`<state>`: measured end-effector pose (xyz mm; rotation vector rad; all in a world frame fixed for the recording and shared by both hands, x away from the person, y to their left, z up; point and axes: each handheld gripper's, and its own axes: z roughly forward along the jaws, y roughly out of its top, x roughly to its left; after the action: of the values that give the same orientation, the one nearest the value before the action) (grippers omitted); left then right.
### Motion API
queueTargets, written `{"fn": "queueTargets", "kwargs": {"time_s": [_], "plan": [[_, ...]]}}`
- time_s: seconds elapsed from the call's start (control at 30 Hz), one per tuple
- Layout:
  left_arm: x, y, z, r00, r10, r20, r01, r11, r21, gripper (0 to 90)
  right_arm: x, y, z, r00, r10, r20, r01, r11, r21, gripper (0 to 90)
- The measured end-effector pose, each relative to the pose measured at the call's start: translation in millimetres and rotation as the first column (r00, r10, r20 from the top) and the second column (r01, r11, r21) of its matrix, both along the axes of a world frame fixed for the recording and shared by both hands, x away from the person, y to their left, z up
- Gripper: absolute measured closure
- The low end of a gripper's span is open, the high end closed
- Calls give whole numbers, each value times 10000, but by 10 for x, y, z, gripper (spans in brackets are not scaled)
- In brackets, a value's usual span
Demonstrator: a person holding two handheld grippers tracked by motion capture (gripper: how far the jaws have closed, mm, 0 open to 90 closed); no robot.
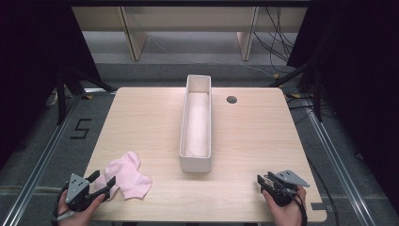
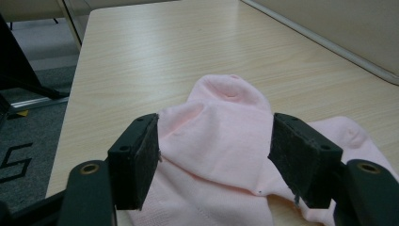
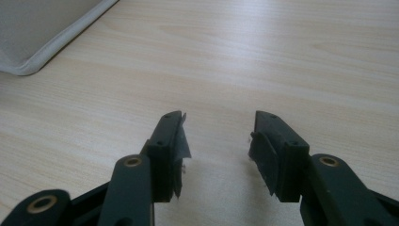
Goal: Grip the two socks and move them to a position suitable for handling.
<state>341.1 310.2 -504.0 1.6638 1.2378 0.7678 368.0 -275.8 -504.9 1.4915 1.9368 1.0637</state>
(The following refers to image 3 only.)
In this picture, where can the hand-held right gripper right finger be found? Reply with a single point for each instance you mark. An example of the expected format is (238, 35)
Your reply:
(282, 157)

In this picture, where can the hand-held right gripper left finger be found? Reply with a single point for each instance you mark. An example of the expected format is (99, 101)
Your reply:
(163, 150)

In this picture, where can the grey fabric storage box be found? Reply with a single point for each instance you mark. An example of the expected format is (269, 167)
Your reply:
(37, 28)

